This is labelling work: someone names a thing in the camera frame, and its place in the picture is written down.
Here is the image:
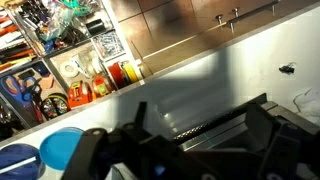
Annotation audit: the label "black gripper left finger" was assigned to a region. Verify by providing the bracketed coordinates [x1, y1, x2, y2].
[61, 101, 201, 180]

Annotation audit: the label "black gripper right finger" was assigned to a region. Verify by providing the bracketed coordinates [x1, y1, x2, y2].
[244, 103, 320, 180]

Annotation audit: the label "silver toaster oven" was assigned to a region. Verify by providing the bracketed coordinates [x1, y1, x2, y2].
[113, 93, 320, 180]

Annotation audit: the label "light blue bowl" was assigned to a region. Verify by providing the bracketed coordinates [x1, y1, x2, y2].
[39, 127, 84, 172]

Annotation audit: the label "crumpled clear plastic bag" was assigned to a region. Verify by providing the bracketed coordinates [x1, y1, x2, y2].
[293, 87, 320, 126]

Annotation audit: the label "round colourful pouch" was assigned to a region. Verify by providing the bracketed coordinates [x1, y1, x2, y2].
[41, 93, 70, 121]

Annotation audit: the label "white stick utensil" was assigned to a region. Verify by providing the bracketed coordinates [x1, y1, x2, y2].
[0, 156, 38, 175]

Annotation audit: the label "dark blue bowl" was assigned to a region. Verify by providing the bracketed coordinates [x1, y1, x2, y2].
[0, 143, 46, 180]

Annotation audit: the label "black binder clip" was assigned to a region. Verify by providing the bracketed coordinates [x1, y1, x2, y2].
[279, 63, 296, 75]

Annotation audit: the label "yellow tape roll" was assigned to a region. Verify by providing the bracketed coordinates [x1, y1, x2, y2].
[121, 61, 140, 84]

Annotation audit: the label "white tape roll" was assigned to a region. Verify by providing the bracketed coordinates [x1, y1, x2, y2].
[59, 60, 81, 80]

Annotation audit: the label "clear tape dispenser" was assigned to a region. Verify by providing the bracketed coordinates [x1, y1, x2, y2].
[71, 49, 102, 80]

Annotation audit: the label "open wooden drawer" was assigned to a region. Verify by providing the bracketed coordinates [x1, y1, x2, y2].
[0, 0, 146, 139]

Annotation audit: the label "box of paper clips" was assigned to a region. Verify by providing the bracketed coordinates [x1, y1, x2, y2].
[91, 30, 126, 61]

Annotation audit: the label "black tape roll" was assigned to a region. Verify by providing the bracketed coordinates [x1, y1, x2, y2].
[85, 19, 106, 36]

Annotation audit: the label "bundle of orange pens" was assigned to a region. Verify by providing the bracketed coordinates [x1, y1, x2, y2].
[0, 18, 36, 72]

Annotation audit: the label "clear bag of supplies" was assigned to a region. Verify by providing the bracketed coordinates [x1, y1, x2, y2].
[34, 0, 75, 42]

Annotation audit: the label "blue handled scissors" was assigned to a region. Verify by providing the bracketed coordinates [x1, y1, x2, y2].
[0, 74, 43, 105]

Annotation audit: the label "long metal drawer handle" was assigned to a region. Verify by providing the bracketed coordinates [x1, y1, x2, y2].
[226, 0, 281, 33]

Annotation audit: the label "short metal cabinet handle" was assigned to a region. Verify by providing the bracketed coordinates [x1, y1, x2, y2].
[214, 7, 241, 26]

